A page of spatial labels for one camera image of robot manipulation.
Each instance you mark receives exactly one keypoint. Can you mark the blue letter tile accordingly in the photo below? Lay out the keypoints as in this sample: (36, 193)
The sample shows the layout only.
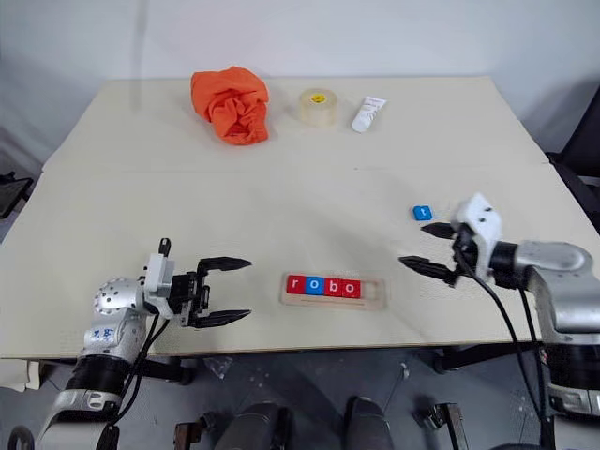
(423, 212)

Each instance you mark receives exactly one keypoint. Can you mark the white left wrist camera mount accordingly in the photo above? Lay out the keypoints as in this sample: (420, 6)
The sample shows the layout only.
(159, 276)

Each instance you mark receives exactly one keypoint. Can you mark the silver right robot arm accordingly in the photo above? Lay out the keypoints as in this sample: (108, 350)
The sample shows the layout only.
(553, 258)

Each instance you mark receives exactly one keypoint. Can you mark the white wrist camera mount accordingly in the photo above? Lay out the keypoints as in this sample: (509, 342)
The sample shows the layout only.
(159, 276)
(483, 225)

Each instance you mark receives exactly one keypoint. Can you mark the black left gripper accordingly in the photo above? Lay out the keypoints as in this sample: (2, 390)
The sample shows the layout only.
(187, 295)

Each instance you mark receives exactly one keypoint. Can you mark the red letter tile b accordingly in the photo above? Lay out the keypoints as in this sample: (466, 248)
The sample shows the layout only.
(333, 286)

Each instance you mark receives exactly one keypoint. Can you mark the dark object beside table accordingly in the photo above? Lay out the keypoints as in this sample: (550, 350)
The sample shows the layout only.
(11, 192)

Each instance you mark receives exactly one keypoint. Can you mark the red letter tile o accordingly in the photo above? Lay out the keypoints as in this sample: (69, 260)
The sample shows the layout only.
(351, 287)

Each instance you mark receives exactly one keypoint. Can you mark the black chair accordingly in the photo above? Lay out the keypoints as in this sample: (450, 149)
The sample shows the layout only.
(583, 150)

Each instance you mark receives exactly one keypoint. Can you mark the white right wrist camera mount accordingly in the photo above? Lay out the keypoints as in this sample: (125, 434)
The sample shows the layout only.
(483, 225)

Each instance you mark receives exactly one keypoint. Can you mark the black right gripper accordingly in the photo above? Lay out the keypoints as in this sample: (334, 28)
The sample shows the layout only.
(470, 258)

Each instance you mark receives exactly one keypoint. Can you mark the white object under table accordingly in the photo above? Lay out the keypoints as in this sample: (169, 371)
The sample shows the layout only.
(14, 375)

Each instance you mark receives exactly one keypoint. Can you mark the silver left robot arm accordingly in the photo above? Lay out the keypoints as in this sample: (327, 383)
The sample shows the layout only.
(112, 300)

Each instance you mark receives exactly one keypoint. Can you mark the white squeeze tube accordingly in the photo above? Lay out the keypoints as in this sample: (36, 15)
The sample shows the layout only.
(368, 115)

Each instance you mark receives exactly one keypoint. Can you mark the crumpled orange cloth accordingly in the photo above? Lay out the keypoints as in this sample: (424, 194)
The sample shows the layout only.
(229, 108)

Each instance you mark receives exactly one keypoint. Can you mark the dark rounded shape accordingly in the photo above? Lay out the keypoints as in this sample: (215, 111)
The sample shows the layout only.
(255, 426)
(368, 426)

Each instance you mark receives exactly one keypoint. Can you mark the wooden letter tray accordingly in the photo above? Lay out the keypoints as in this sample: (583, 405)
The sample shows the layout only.
(375, 300)

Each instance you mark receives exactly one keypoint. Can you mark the black table frame bar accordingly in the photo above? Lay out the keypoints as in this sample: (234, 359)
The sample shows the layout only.
(169, 370)
(483, 356)

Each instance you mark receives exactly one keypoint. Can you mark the crumpled clear plastic scrap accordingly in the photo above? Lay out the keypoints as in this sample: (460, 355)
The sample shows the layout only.
(218, 366)

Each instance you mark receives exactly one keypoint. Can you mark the rusty metal bracket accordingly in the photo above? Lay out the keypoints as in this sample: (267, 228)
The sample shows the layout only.
(452, 424)
(187, 433)

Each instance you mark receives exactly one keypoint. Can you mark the clear tape roll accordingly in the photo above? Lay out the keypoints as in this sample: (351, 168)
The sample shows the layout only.
(319, 112)

